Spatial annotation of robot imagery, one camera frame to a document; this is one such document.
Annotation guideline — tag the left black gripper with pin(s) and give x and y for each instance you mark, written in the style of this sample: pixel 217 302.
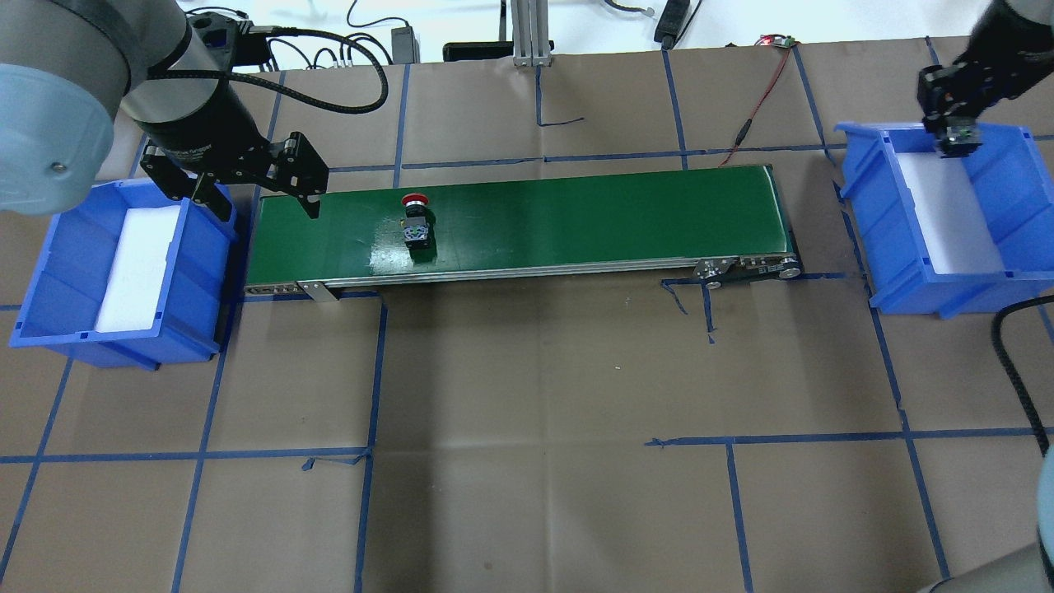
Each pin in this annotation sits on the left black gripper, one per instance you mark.
pixel 203 129

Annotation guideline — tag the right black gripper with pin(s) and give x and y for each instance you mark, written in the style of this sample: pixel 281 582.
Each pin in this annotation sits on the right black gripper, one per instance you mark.
pixel 978 72

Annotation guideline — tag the red push button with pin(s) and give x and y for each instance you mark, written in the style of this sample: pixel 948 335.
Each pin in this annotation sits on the red push button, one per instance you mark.
pixel 417 224

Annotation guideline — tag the yellow push button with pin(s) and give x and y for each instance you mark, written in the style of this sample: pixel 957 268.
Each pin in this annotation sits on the yellow push button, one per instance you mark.
pixel 959 138

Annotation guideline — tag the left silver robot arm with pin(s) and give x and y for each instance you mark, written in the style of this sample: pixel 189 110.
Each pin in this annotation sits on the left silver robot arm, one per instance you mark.
pixel 70 67

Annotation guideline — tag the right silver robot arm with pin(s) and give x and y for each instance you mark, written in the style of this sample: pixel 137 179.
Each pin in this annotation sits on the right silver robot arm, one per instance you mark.
pixel 1008 53

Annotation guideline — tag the blue bin robot right side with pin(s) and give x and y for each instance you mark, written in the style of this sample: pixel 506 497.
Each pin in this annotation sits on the blue bin robot right side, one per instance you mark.
pixel 1014 190

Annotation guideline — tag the blue bin robot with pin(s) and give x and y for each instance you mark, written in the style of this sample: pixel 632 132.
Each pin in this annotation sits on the blue bin robot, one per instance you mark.
pixel 62 301
pixel 1014 190

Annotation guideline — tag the white foam pad right bin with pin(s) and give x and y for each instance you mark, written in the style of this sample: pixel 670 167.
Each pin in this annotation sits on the white foam pad right bin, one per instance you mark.
pixel 949 216

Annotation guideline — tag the white foam pad bin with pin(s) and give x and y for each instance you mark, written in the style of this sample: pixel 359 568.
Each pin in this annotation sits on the white foam pad bin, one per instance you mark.
pixel 137 272
pixel 949 216

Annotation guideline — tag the white foam pad left bin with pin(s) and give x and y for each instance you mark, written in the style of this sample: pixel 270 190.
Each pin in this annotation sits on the white foam pad left bin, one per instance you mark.
pixel 137 272

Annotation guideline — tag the black power adapter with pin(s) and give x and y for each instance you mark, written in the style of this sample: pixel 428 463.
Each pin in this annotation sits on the black power adapter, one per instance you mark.
pixel 404 46

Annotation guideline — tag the blue bin robot left side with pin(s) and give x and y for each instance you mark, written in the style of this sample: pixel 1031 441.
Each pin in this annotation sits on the blue bin robot left side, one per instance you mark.
pixel 62 301

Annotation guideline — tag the green conveyor belt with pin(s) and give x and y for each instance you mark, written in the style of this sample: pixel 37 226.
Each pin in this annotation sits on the green conveyor belt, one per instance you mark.
pixel 727 224

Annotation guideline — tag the aluminium frame post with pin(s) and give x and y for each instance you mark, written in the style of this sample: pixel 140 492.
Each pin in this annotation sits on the aluminium frame post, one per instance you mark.
pixel 530 33

